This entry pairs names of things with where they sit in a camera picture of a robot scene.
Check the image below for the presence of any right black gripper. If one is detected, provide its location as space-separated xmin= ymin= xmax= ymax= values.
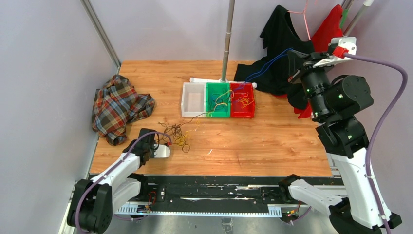
xmin=285 ymin=49 xmax=334 ymax=117

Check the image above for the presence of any dark blue cable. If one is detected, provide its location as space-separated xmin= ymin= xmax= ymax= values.
xmin=234 ymin=47 xmax=294 ymax=93

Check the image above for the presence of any yellow cable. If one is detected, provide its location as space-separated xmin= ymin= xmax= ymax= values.
xmin=174 ymin=90 xmax=256 ymax=148

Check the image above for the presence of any light blue cable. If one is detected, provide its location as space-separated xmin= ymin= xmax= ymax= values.
xmin=209 ymin=93 xmax=228 ymax=111

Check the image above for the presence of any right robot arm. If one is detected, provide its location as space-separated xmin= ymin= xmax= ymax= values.
xmin=278 ymin=47 xmax=408 ymax=234

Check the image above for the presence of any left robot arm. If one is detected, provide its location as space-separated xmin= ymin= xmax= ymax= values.
xmin=66 ymin=128 xmax=170 ymax=234

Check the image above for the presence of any black t-shirt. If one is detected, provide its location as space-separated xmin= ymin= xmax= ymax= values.
xmin=234 ymin=5 xmax=314 ymax=96

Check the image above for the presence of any red garment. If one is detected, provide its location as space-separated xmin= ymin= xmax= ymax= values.
xmin=285 ymin=4 xmax=343 ymax=118

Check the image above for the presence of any pink clothes hanger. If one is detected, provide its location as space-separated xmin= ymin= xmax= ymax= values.
xmin=287 ymin=0 xmax=311 ymax=40

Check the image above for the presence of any plaid flannel shirt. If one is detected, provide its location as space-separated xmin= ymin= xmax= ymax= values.
xmin=92 ymin=75 xmax=155 ymax=146

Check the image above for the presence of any red plastic bin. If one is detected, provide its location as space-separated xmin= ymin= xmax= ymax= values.
xmin=229 ymin=82 xmax=256 ymax=118

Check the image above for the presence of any white plastic bin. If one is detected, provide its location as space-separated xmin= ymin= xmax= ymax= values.
xmin=181 ymin=82 xmax=206 ymax=117

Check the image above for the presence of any white garment rack pole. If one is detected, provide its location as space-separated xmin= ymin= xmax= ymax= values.
xmin=341 ymin=0 xmax=375 ymax=37

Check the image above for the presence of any green clothes hanger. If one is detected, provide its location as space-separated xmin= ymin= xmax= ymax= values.
xmin=338 ymin=9 xmax=348 ymax=29

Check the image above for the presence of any metal stand pole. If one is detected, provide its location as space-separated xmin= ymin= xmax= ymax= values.
xmin=220 ymin=0 xmax=235 ymax=82

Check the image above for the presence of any green plastic bin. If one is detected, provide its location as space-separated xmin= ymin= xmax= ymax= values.
xmin=206 ymin=83 xmax=231 ymax=118

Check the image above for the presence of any white stand base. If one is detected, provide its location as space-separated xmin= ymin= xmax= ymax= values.
xmin=189 ymin=77 xmax=242 ymax=83

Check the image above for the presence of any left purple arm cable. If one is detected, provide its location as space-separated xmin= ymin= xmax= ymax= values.
xmin=74 ymin=131 xmax=173 ymax=233

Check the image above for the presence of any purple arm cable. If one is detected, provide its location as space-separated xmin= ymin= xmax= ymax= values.
xmin=74 ymin=131 xmax=173 ymax=233
xmin=287 ymin=53 xmax=409 ymax=234

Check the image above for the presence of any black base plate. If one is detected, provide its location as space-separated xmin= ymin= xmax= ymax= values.
xmin=130 ymin=175 xmax=308 ymax=214

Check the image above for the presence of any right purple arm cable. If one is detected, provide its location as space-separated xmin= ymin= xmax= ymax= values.
xmin=287 ymin=53 xmax=409 ymax=234

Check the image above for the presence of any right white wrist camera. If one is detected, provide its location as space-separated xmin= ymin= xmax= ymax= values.
xmin=313 ymin=37 xmax=357 ymax=68

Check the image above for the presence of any aluminium frame rail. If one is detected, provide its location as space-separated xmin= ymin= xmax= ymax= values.
xmin=58 ymin=180 xmax=372 ymax=234

